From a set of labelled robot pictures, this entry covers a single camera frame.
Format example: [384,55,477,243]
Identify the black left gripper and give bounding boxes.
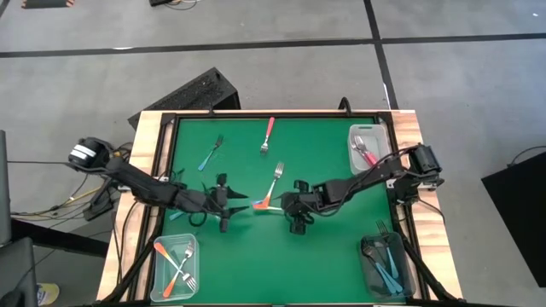
[200,172,251,235]

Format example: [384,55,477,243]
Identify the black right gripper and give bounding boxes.
[273,179,319,236]

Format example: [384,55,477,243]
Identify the pink-handled fork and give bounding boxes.
[258,116,276,155]
[350,142,376,168]
[353,134,380,165]

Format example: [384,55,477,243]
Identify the green table mat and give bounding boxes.
[161,118,409,306]

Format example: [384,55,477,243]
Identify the clear plastic bin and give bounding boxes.
[149,232,200,303]

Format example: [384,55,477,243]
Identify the white plastic bin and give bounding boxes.
[347,123,392,176]

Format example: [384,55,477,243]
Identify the dark smoky plastic bin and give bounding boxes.
[360,232,417,299]

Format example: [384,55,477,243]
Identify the black stand foot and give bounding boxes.
[83,187,116,222]

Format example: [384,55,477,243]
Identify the black floor strip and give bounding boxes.
[10,218,111,259]

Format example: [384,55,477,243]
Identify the yellow and blue object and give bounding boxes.
[36,282,61,306]

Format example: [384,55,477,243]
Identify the gray panel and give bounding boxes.
[0,130,13,248]

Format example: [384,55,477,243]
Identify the black equipment box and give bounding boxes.
[480,151,546,289]

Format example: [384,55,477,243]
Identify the black bar with orange ends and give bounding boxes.
[20,0,76,9]

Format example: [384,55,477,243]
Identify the black device with cables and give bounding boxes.
[148,0,201,11]

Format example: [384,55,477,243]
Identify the black floor cable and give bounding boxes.
[507,144,546,167]

